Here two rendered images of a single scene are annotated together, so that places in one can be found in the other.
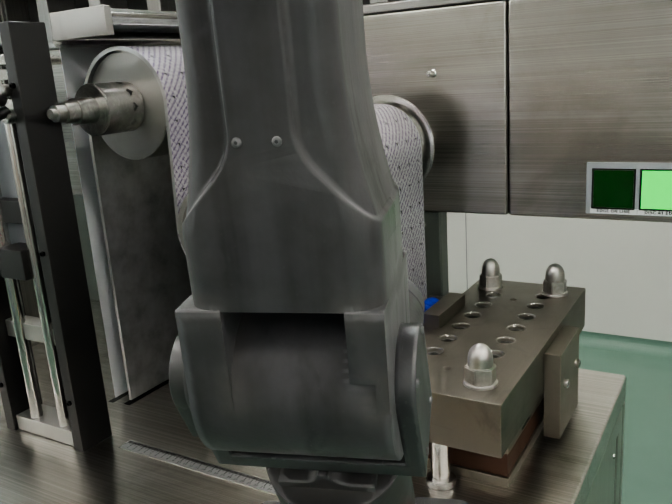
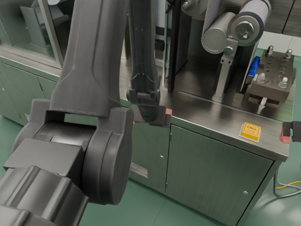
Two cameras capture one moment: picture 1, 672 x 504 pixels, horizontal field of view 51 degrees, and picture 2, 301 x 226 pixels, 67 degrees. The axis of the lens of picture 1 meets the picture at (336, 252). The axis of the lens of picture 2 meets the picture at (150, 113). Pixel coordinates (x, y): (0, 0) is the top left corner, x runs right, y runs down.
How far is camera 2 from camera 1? 0.59 m
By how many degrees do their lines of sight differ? 27
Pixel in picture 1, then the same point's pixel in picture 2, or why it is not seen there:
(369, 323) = not seen: outside the picture
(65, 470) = (169, 98)
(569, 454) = (288, 99)
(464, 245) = not seen: hidden behind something
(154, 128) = (201, 8)
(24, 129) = (175, 11)
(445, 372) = (272, 82)
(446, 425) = (273, 94)
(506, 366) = not seen: hidden behind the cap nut
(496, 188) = (280, 26)
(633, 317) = (261, 41)
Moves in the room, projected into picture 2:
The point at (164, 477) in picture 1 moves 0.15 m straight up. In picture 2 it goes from (195, 101) to (199, 76)
